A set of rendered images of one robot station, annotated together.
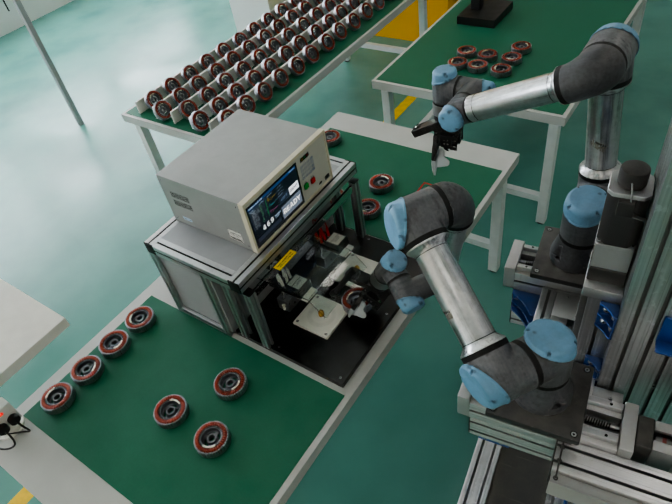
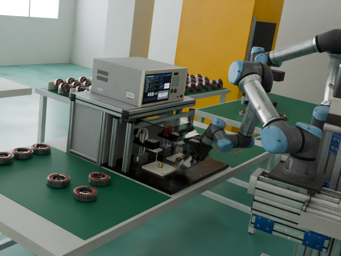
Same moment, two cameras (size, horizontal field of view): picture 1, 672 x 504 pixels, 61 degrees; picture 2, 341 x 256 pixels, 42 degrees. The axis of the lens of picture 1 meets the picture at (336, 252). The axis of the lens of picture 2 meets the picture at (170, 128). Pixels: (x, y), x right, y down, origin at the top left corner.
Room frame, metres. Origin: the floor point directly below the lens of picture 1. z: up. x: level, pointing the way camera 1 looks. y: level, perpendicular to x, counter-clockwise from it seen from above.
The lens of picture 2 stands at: (-1.04, 0.45, 1.70)
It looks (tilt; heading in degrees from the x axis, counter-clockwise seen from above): 16 degrees down; 351
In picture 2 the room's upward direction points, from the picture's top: 8 degrees clockwise
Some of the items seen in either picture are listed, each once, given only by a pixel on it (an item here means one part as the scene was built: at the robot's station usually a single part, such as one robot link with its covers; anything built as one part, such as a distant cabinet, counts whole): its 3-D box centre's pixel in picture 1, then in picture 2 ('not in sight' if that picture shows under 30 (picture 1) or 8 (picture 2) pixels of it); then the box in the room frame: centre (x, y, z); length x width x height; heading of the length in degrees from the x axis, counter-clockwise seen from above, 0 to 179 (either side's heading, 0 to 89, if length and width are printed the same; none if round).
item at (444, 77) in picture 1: (445, 85); (257, 56); (1.57, -0.43, 1.45); 0.09 x 0.08 x 0.11; 48
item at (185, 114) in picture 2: (306, 236); (164, 119); (1.48, 0.09, 1.03); 0.62 x 0.01 x 0.03; 138
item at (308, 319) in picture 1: (321, 316); (160, 168); (1.32, 0.10, 0.78); 0.15 x 0.15 x 0.01; 48
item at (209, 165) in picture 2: (337, 294); (169, 165); (1.42, 0.03, 0.76); 0.64 x 0.47 x 0.02; 138
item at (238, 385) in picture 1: (230, 383); (99, 179); (1.12, 0.43, 0.77); 0.11 x 0.11 x 0.04
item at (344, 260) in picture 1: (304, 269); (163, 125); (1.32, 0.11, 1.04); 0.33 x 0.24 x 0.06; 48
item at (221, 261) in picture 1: (254, 205); (136, 99); (1.63, 0.25, 1.09); 0.68 x 0.44 x 0.05; 138
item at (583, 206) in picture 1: (585, 213); (323, 119); (1.14, -0.72, 1.20); 0.13 x 0.12 x 0.14; 138
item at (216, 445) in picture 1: (212, 439); (85, 193); (0.93, 0.49, 0.77); 0.11 x 0.11 x 0.04
